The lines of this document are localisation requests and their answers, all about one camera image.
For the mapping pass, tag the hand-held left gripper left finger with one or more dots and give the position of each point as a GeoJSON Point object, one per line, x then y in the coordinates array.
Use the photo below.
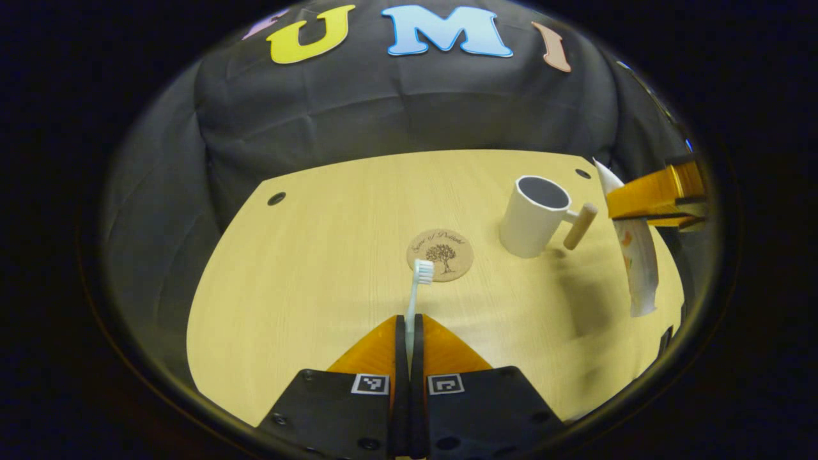
{"type": "Point", "coordinates": [345, 415]}

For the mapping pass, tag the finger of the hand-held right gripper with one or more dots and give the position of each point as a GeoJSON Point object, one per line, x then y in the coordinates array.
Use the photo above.
{"type": "Point", "coordinates": [684, 222]}
{"type": "Point", "coordinates": [645, 191]}

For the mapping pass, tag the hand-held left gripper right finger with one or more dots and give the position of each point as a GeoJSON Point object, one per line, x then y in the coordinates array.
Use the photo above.
{"type": "Point", "coordinates": [479, 415]}

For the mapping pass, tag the white toothpaste tube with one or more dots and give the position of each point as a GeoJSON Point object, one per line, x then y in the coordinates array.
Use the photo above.
{"type": "Point", "coordinates": [642, 268]}

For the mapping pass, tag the white toothbrush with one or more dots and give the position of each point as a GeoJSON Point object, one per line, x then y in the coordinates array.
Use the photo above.
{"type": "Point", "coordinates": [412, 300]}

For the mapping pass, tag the round cork coaster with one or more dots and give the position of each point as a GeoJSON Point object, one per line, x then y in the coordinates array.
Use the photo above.
{"type": "Point", "coordinates": [441, 246]}

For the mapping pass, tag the dark desk grommet hole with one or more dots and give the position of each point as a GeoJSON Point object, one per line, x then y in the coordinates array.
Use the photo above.
{"type": "Point", "coordinates": [277, 198]}
{"type": "Point", "coordinates": [582, 173]}

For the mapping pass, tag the black backdrop cloth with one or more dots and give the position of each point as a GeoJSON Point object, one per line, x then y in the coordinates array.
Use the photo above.
{"type": "Point", "coordinates": [396, 108]}

